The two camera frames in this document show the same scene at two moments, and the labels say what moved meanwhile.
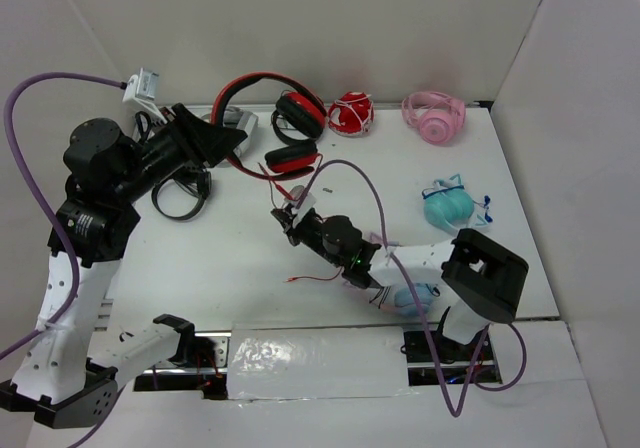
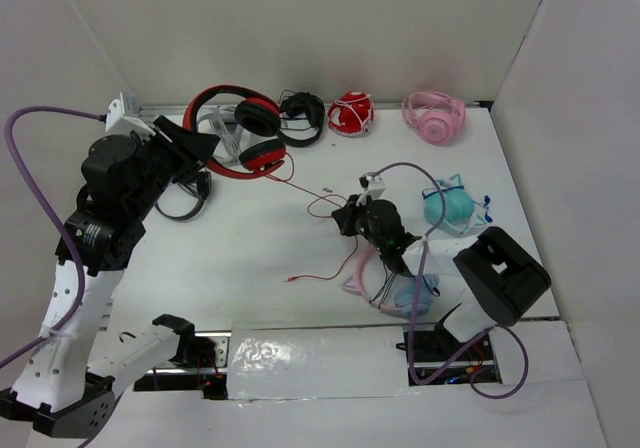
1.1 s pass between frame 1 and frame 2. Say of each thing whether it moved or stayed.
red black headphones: moved
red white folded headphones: stayed
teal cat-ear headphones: stayed
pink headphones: stayed
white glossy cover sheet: stayed
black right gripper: moved
